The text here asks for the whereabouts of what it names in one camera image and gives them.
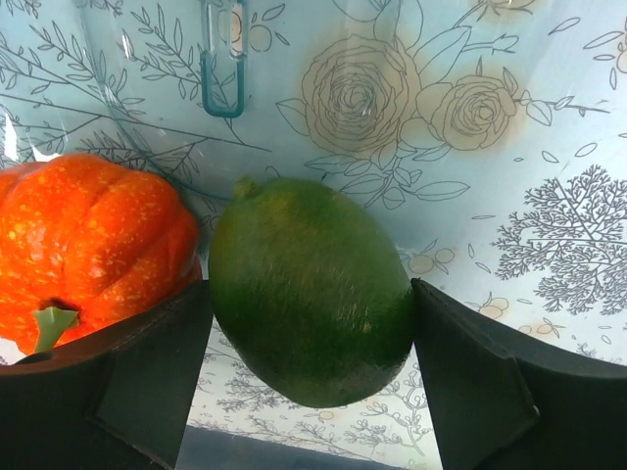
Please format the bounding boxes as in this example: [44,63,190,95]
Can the small orange pumpkin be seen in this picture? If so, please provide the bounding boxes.
[1,154,202,354]

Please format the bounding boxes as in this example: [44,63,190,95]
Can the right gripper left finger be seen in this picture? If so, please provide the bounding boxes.
[1,281,213,469]

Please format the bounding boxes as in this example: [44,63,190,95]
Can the clear blue glass dish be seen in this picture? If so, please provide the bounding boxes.
[0,0,627,470]

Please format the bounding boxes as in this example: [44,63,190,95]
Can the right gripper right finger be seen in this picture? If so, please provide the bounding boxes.
[411,279,626,469]

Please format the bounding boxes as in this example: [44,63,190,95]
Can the floral tablecloth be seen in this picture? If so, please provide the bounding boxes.
[0,0,627,464]

